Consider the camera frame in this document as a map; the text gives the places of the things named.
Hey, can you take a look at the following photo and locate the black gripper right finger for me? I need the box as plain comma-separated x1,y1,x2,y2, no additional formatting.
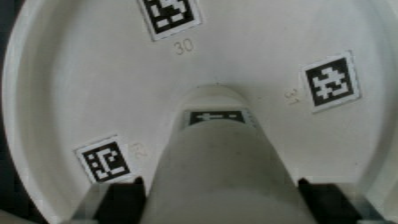
298,178,360,224

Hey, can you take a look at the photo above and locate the white cylindrical table leg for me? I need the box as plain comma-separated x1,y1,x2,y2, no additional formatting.
140,86,316,224

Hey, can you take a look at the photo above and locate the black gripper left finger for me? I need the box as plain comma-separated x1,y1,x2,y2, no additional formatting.
92,177,146,224

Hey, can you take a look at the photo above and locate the white round table top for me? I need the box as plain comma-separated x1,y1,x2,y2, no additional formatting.
0,0,398,224

